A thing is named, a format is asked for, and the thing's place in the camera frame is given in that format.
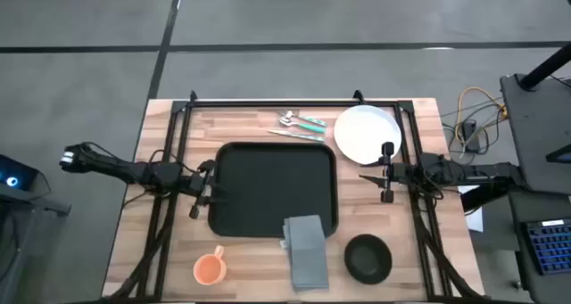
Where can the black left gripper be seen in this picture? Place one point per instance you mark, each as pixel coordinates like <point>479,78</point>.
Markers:
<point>206,166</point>

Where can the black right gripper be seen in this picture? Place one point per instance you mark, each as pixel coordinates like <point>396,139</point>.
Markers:
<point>388,175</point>

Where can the white round plate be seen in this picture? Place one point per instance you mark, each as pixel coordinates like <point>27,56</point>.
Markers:
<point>363,130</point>

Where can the orange mug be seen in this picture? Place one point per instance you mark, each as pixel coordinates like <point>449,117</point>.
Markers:
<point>209,268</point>

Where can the black round bowl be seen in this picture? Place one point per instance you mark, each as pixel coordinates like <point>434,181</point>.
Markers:
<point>368,259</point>

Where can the grey cloth napkin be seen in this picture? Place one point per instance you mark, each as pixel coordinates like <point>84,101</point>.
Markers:
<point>307,255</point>

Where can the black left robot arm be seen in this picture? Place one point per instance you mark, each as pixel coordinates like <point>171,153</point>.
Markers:
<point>134,172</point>

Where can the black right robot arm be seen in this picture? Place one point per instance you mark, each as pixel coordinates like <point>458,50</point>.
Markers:
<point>455,174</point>

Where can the black plastic tray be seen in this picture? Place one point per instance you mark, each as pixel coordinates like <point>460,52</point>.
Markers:
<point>267,183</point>

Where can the black power adapter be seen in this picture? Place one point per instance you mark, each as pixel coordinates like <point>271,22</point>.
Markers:
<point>469,130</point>

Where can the black diagonal stand bar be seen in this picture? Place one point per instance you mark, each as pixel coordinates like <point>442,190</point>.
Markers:
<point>482,199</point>

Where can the white paper sheet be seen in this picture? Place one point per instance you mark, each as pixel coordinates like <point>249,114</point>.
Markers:
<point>475,219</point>

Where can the grey equipment cart top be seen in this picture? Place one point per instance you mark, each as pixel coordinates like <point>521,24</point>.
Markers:
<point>535,130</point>

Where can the black screen device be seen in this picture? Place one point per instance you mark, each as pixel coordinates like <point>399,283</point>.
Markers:
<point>561,156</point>

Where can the backlit keyboard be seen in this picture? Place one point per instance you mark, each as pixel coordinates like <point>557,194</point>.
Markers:
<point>551,248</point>

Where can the grey metal stand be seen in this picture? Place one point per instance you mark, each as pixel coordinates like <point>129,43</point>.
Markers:
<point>27,232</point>

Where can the dark grey desk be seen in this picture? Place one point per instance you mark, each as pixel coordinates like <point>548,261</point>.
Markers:
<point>535,290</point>

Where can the black pole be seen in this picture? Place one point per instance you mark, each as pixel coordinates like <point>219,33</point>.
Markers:
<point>546,68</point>

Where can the black computer with blue light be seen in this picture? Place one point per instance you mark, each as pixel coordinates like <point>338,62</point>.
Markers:
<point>18,175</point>

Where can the black aluminium table frame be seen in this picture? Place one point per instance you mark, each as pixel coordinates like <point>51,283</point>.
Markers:
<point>290,103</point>

